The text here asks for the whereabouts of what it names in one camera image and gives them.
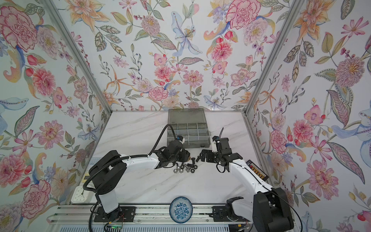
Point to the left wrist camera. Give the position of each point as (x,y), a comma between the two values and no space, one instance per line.
(181,139)

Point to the pile of nuts and bolts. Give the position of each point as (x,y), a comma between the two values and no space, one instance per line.
(189,168)

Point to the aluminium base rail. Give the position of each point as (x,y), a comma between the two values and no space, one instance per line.
(140,214)

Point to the grey compartment organizer box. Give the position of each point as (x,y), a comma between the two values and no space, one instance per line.
(191,124)

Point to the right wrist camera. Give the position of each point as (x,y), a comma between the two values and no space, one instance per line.
(215,139)

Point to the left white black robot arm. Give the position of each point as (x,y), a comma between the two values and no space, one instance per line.
(105,175)

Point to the yellow grey calculator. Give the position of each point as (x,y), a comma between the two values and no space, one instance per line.
(92,162)

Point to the blue patterned ceramic plate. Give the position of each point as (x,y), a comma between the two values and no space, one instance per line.
(181,210)

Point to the black case of bits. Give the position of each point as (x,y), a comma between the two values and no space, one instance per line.
(257,170)

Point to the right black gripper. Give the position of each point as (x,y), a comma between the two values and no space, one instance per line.
(209,153)

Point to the white analog clock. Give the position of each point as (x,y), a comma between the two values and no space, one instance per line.
(78,196)

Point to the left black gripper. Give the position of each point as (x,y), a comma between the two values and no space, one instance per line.
(185,156)

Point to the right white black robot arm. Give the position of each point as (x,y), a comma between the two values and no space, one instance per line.
(268,208)

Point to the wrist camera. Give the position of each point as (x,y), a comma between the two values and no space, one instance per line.
(215,139)
(181,139)

